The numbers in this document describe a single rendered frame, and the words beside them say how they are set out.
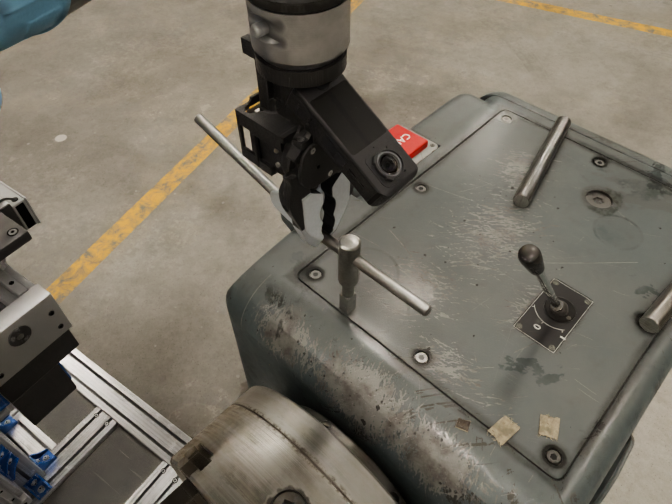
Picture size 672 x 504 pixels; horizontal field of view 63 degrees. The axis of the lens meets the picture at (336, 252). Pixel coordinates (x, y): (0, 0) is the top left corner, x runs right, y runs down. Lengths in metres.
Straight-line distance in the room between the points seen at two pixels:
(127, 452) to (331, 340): 1.23
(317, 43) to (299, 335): 0.34
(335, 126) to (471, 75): 3.04
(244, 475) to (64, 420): 1.34
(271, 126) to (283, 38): 0.09
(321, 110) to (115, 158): 2.56
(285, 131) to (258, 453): 0.31
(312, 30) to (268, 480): 0.40
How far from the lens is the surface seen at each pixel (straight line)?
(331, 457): 0.57
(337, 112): 0.43
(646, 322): 0.69
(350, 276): 0.56
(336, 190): 0.52
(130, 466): 1.75
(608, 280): 0.72
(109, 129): 3.16
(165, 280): 2.33
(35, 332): 0.94
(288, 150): 0.46
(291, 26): 0.40
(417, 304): 0.51
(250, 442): 0.59
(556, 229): 0.75
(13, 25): 0.34
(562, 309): 0.66
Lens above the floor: 1.77
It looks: 50 degrees down
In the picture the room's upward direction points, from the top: straight up
